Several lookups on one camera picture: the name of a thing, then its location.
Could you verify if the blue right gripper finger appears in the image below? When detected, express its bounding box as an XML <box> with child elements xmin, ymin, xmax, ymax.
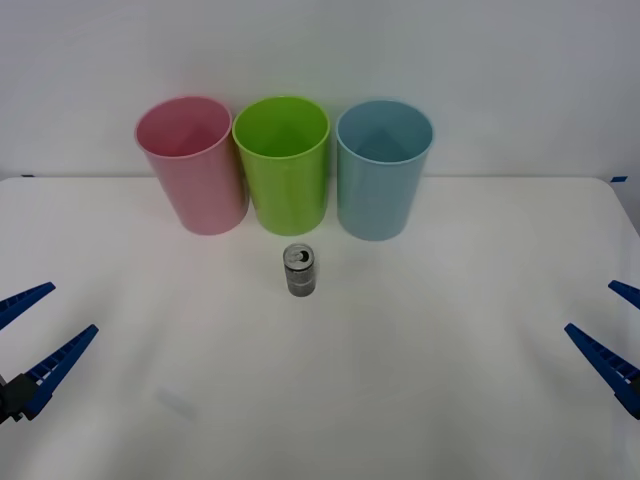
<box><xmin>563</xmin><ymin>322</ymin><xmax>640</xmax><ymax>419</ymax></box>
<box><xmin>607</xmin><ymin>279</ymin><xmax>640</xmax><ymax>307</ymax></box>

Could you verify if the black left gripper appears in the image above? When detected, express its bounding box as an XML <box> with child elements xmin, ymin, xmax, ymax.
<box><xmin>0</xmin><ymin>282</ymin><xmax>100</xmax><ymax>426</ymax></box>

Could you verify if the black and silver drink can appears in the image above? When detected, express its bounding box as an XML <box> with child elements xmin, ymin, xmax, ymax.
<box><xmin>282</xmin><ymin>243</ymin><xmax>318</xmax><ymax>299</ymax></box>

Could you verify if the pink plastic bin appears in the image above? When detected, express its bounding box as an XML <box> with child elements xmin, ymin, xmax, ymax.
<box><xmin>133</xmin><ymin>95</ymin><xmax>250</xmax><ymax>236</ymax></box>

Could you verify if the pale blue plastic bin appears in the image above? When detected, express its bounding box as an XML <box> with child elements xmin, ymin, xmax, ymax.
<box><xmin>335</xmin><ymin>99</ymin><xmax>435</xmax><ymax>242</ymax></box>

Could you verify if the green plastic bin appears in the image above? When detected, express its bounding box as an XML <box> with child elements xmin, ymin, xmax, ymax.
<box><xmin>231</xmin><ymin>95</ymin><xmax>332</xmax><ymax>237</ymax></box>

